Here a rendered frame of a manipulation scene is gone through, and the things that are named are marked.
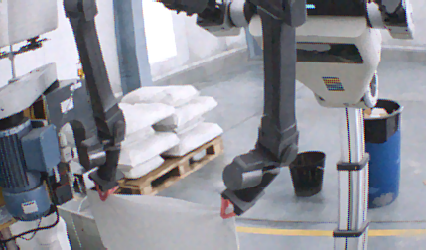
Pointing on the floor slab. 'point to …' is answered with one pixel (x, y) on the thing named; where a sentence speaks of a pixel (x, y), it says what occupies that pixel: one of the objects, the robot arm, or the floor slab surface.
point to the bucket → (308, 173)
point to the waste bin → (383, 153)
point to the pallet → (179, 168)
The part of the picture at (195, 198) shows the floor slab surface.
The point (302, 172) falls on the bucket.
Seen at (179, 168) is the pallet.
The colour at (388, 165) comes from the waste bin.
